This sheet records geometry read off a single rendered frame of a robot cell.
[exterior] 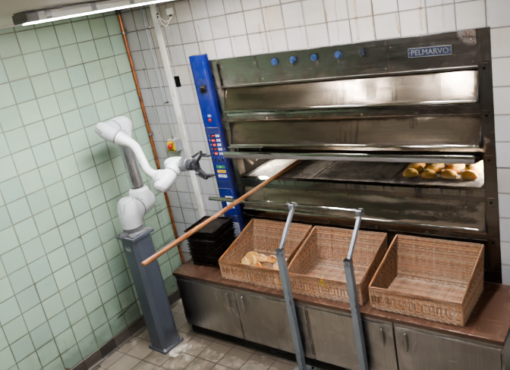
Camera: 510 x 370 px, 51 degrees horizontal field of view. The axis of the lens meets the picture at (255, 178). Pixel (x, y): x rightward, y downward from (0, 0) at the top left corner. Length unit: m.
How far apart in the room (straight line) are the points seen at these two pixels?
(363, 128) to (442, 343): 1.35
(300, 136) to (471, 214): 1.21
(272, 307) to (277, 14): 1.96
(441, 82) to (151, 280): 2.47
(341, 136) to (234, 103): 0.87
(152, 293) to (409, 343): 1.92
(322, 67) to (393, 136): 0.63
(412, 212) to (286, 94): 1.14
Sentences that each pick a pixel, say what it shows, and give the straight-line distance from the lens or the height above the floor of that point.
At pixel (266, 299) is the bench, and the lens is 3.79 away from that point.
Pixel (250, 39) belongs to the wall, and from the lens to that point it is 3.76.
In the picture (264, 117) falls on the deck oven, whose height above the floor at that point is 1.66.
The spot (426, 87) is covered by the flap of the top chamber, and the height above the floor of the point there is 1.80.
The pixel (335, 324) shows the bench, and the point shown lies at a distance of 3.57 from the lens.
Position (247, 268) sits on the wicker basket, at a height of 0.70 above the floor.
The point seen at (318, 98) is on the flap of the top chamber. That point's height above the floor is 1.78.
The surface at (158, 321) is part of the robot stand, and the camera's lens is 4.34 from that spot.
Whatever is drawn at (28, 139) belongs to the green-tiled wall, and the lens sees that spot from 4.05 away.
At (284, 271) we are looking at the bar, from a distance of 3.47.
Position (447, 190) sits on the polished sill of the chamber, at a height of 1.17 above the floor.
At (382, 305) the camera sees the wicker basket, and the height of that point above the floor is 0.61.
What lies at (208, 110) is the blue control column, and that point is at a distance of 4.11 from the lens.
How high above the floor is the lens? 2.47
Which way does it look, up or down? 18 degrees down
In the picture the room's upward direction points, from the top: 11 degrees counter-clockwise
